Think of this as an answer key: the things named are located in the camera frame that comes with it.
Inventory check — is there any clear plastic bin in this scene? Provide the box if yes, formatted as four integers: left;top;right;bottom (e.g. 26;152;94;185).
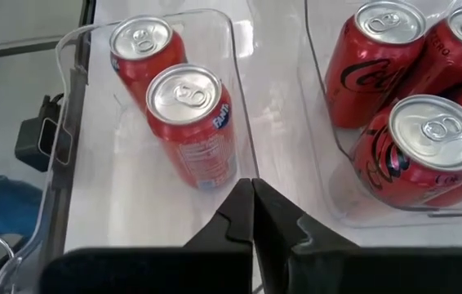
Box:
302;0;462;229
0;7;260;294

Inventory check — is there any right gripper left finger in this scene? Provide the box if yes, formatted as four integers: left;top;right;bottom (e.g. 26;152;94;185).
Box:
38;178;254;294

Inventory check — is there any white work surface board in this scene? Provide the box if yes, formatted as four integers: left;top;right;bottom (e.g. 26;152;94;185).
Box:
63;0;462;250

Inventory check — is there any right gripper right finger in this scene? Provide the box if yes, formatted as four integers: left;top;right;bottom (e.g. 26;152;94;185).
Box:
253;178;462;294

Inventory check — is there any black table frame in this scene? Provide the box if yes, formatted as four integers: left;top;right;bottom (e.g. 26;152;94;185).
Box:
38;0;96;294

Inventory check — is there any black table-level camera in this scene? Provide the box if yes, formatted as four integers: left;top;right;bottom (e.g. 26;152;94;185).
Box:
13;92;73;173

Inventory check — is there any red Fanta can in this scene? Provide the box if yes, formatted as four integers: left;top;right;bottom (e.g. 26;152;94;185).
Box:
109;14;188;114
144;63;239;192

